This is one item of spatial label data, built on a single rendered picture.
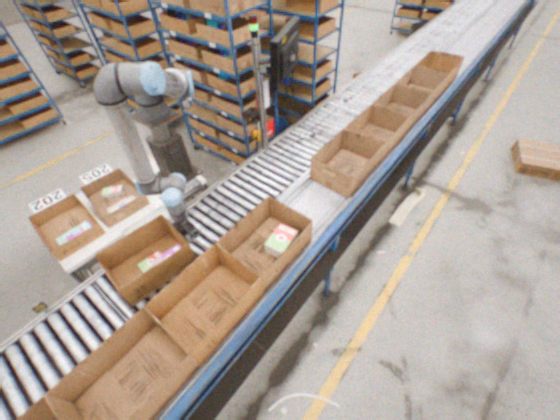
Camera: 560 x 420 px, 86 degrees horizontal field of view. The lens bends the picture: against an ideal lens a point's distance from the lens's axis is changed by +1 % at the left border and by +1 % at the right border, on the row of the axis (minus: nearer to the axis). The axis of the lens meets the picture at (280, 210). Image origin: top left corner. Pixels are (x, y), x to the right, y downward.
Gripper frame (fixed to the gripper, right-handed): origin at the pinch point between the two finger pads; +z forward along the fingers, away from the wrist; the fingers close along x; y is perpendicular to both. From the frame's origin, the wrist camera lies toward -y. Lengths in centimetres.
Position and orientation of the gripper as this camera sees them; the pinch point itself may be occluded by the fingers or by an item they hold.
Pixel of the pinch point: (192, 240)
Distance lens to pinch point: 180.3
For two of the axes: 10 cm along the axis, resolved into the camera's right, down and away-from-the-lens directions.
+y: -7.8, -4.5, 4.4
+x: -6.3, 6.0, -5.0
